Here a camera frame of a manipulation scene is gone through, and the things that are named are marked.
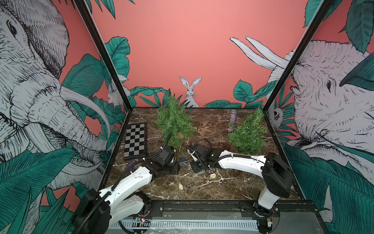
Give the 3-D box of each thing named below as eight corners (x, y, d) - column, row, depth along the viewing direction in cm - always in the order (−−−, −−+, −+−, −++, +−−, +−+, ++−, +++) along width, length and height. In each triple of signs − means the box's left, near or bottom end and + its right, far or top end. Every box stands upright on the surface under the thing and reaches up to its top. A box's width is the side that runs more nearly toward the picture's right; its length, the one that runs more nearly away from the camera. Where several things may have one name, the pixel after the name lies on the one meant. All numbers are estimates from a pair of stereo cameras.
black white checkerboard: (125, 158, 94) (123, 156, 91) (128, 127, 110) (126, 124, 108) (144, 155, 96) (143, 152, 93) (144, 125, 112) (143, 122, 109)
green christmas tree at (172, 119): (161, 143, 102) (151, 108, 75) (175, 131, 108) (170, 95, 82) (177, 157, 95) (173, 125, 68) (191, 143, 102) (192, 109, 75)
